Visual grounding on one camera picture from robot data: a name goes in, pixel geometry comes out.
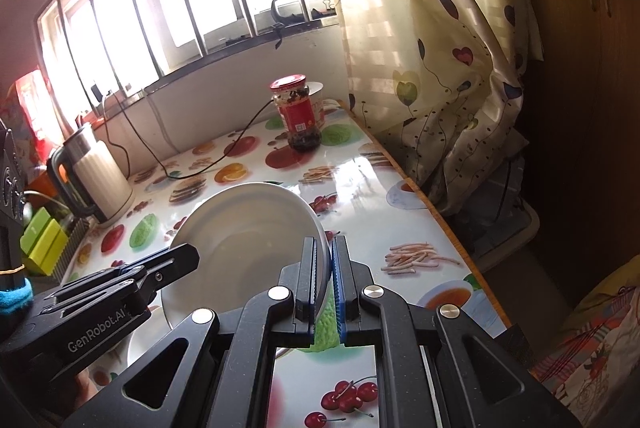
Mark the cream heart printed curtain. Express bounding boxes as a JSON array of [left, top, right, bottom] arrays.
[[330, 0, 547, 220]]

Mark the long black cable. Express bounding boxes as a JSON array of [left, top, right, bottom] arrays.
[[102, 94, 274, 182]]

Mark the cream ribbed electric kettle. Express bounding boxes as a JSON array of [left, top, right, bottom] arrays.
[[47, 123, 135, 225]]

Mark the black hook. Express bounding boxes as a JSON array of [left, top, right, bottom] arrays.
[[269, 0, 302, 50]]

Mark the green box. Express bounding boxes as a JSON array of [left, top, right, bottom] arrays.
[[29, 223, 69, 277], [20, 209, 54, 270]]

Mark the white carton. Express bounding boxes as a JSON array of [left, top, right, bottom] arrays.
[[304, 80, 328, 130]]

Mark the brown wooden cabinet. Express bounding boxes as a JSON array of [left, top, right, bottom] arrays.
[[507, 0, 640, 309]]

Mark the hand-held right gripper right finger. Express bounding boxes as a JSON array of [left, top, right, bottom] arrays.
[[331, 234, 583, 428]]

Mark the white bowl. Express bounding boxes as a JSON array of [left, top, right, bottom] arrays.
[[160, 181, 332, 335]]

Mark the food printed tablecloth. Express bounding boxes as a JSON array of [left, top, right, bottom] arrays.
[[65, 97, 514, 428]]

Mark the floral bedding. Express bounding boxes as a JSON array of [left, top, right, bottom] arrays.
[[529, 252, 640, 428]]

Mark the red box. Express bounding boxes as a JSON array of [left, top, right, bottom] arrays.
[[12, 67, 59, 150]]

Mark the barred window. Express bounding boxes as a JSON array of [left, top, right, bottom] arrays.
[[34, 0, 347, 110]]

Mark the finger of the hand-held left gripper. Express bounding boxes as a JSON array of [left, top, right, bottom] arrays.
[[117, 243, 202, 309]]

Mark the white cable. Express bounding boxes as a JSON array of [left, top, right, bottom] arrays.
[[146, 94, 179, 157]]

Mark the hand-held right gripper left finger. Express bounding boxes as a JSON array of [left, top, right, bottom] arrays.
[[62, 235, 323, 428]]

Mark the grey striped box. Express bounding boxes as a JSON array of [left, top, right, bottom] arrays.
[[52, 214, 97, 285]]

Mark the red label glass jar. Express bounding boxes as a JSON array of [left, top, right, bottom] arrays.
[[269, 74, 324, 155]]

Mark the white storage box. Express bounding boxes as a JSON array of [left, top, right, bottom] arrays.
[[439, 157, 542, 275]]

